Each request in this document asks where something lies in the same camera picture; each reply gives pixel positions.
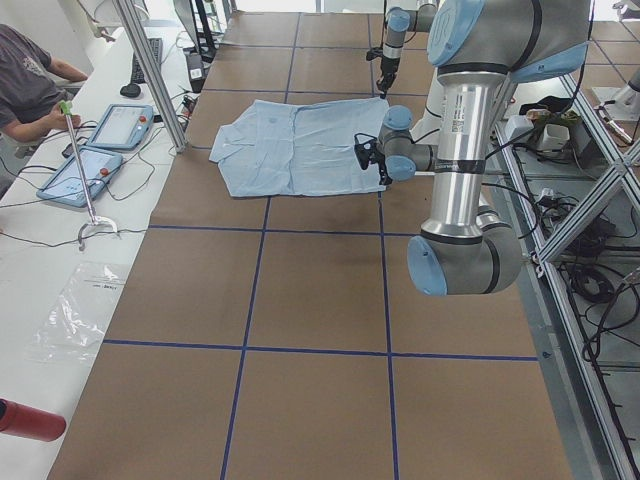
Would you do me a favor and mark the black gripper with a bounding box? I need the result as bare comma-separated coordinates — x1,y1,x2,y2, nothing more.
366,45,401,98
354,132,392,186

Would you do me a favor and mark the light blue button shirt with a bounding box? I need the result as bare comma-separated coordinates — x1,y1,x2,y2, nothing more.
209,98,389,197

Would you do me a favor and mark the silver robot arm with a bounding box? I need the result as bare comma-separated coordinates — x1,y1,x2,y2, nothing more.
366,1,440,98
354,1,590,296

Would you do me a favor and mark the black keyboard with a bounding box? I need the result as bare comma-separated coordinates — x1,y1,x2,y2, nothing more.
129,37,165,85

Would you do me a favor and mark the black computer mouse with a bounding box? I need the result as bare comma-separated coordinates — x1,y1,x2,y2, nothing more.
119,83,141,99

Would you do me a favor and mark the upper blue teach pendant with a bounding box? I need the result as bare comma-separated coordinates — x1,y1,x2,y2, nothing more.
86,104,154,151

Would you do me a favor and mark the blue teach pendant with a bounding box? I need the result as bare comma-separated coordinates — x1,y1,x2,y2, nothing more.
36,146,123,208
86,104,154,151

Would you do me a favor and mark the lower blue teach pendant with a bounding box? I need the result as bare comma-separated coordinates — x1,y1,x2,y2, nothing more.
36,146,123,208

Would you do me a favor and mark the person in grey shirt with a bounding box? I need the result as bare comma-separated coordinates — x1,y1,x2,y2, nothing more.
1,24,88,143

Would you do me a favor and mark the clear plastic bag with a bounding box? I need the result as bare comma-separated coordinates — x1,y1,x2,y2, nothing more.
26,262,130,365

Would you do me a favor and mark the red cylindrical bottle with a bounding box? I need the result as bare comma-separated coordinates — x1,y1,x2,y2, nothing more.
1,399,67,442

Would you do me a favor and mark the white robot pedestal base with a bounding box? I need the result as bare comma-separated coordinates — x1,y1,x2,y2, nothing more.
411,72,444,146

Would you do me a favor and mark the aluminium frame post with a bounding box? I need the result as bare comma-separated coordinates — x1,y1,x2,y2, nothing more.
114,0,187,154

